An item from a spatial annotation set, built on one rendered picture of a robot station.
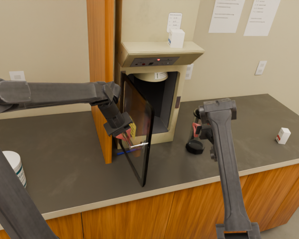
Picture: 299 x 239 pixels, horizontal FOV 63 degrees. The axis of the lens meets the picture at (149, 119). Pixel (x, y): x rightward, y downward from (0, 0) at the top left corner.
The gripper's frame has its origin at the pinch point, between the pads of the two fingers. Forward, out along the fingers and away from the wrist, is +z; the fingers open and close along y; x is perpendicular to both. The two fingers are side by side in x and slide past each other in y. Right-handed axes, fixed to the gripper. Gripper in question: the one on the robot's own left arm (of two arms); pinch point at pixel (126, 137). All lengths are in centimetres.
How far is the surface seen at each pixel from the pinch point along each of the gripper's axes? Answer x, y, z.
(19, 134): -49, 49, 6
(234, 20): -57, -96, 15
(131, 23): -22.3, -23.8, -29.7
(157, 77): -22.3, -26.0, -1.5
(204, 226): 11, -13, 92
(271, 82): -52, -123, 82
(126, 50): -13.9, -16.6, -25.5
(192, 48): -11.2, -41.1, -13.8
